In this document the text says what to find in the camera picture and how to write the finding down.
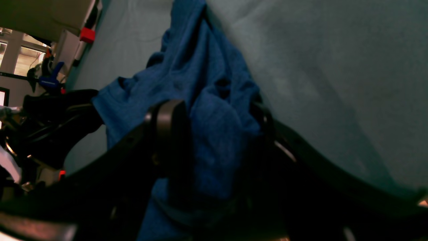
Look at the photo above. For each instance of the red cube block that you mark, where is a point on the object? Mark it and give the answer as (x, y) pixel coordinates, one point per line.
(87, 35)

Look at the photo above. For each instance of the white black marker pen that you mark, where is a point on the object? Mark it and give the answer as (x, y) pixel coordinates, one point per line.
(91, 23)

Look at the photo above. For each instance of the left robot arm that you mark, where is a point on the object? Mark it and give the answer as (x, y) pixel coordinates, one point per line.
(37, 137)

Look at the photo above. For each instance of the light blue table cloth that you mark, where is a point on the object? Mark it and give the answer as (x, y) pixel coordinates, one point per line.
(349, 76)

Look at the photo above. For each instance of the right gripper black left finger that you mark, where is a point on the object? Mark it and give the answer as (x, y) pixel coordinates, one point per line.
(106, 200)

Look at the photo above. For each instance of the blue black clamp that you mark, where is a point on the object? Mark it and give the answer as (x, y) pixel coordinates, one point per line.
(45, 75)

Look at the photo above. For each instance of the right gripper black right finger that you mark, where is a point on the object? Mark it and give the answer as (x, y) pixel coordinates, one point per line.
(319, 200)

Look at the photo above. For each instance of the dark blue t-shirt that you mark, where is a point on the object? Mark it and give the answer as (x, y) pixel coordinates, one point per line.
(198, 64)

